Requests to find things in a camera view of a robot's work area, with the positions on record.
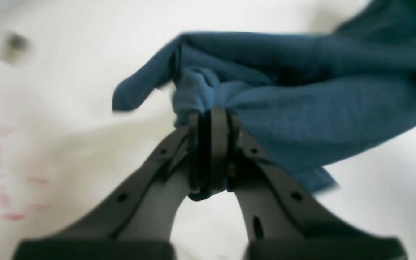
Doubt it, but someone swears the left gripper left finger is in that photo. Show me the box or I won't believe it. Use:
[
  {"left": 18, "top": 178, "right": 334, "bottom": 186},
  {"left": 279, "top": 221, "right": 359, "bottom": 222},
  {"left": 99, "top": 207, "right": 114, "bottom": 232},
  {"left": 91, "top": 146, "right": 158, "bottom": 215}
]
[{"left": 13, "top": 112, "right": 208, "bottom": 260}]

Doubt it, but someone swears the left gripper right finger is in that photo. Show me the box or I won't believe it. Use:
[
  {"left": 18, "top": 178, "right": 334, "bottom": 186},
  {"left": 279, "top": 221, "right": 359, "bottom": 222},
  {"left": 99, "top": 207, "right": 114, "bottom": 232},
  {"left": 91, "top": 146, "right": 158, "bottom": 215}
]
[{"left": 210, "top": 107, "right": 407, "bottom": 260}]

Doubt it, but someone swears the dark teal T-shirt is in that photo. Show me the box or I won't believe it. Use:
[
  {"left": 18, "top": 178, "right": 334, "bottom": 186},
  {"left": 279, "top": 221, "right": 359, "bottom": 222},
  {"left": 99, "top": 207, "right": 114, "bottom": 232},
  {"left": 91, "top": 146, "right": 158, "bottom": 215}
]
[{"left": 111, "top": 0, "right": 416, "bottom": 192}]

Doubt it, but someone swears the right table grommet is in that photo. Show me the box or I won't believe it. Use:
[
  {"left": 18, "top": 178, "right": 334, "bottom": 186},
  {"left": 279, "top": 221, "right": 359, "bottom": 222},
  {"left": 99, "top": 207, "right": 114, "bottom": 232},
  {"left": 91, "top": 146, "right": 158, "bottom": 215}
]
[{"left": 0, "top": 31, "right": 31, "bottom": 66}]

